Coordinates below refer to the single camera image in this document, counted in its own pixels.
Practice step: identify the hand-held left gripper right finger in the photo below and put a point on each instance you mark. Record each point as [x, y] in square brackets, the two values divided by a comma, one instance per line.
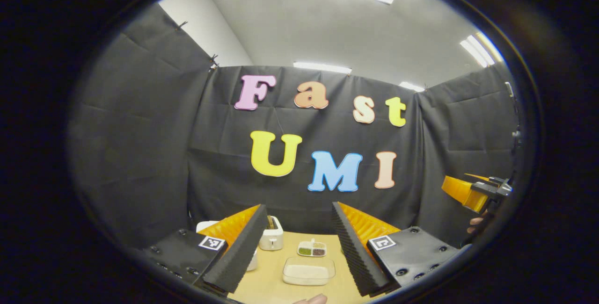
[353, 252]

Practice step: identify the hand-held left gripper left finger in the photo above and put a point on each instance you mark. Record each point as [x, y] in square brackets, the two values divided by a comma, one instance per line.
[241, 250]

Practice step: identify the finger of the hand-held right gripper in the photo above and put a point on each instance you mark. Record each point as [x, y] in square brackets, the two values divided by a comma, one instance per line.
[477, 176]
[461, 191]

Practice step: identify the white rice cooker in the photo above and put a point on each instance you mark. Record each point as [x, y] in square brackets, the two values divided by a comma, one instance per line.
[252, 261]

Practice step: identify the white chopstick holder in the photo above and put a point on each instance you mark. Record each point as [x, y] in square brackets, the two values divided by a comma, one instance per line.
[272, 241]

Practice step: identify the clear rice container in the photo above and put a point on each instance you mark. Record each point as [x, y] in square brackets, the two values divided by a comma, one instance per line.
[309, 273]

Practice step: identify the white divided grain dish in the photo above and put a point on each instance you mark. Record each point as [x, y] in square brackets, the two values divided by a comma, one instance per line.
[312, 249]

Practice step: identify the black backdrop cloth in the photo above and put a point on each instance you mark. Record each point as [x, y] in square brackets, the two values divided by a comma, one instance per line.
[140, 145]

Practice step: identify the black cloth clip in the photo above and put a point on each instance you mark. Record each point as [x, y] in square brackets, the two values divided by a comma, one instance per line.
[214, 62]
[182, 25]

